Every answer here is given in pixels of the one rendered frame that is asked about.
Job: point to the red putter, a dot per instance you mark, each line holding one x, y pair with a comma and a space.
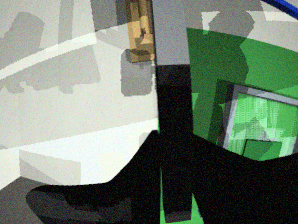
174, 107

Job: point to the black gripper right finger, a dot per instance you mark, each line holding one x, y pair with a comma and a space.
231, 189

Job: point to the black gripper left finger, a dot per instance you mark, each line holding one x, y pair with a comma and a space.
133, 196

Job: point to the green flat mat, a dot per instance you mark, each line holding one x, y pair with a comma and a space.
218, 60

